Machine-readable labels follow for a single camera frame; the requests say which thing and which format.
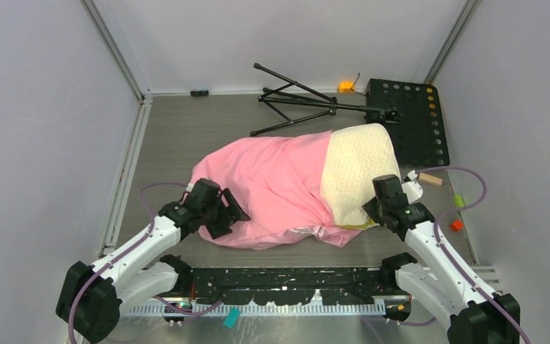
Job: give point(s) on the red orange small block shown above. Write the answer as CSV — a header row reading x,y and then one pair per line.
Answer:
x,y
456,226

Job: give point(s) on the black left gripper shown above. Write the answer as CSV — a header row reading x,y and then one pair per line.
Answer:
x,y
231,213

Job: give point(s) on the wooden block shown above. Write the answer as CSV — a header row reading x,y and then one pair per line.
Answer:
x,y
430,179

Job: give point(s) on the pink pillowcase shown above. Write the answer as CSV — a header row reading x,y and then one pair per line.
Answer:
x,y
277,182

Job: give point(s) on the green small block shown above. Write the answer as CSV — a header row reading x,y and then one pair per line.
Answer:
x,y
459,201

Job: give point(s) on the orange yellow small device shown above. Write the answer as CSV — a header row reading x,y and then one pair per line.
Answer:
x,y
345,87

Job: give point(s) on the black perforated music stand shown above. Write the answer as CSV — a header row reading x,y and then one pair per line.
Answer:
x,y
410,112

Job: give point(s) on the cream textured pillow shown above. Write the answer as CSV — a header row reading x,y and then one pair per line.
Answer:
x,y
355,155

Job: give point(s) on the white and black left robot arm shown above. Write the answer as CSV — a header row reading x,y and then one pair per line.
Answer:
x,y
94,296

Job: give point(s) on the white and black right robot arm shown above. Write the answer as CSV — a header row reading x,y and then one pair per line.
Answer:
x,y
467,307

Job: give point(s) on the teal tape piece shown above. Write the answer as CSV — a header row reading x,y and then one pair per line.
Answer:
x,y
232,317

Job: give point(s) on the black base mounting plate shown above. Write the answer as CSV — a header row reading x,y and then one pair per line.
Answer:
x,y
288,286

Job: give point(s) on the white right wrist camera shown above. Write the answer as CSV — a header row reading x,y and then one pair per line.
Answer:
x,y
410,186

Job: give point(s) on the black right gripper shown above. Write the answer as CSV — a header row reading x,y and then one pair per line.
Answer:
x,y
369,207

